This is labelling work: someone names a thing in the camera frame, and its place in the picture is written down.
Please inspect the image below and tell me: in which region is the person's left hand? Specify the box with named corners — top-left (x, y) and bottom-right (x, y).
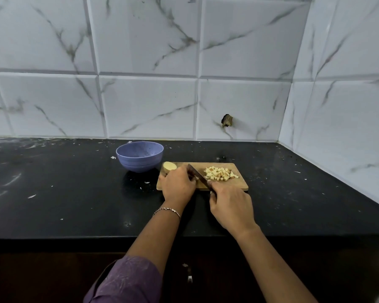
top-left (158, 165), bottom-right (198, 213)

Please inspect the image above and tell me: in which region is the person's right hand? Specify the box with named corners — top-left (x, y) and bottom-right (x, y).
top-left (207, 181), bottom-right (260, 239)

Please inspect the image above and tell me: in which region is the dark blade kitchen knife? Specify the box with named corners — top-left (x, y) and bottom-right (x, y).
top-left (187, 164), bottom-right (213, 188)

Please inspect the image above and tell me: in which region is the person's right forearm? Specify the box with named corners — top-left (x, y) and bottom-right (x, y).
top-left (232, 225), bottom-right (319, 303)

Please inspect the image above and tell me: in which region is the person's left forearm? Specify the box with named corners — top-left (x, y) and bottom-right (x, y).
top-left (125, 206), bottom-right (182, 275)

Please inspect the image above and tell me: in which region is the pile of diced potato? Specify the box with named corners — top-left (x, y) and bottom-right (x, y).
top-left (203, 166), bottom-right (240, 181)

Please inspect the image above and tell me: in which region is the wooden cutting board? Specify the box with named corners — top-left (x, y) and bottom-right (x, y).
top-left (156, 162), bottom-right (249, 192)

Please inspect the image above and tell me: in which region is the blue bowl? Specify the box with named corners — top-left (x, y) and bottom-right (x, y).
top-left (116, 141), bottom-right (164, 173)

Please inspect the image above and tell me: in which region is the purple sleeve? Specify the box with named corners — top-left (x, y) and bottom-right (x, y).
top-left (83, 256), bottom-right (163, 303)

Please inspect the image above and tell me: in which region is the silver bracelet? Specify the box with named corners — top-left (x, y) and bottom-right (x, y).
top-left (152, 207), bottom-right (181, 220)

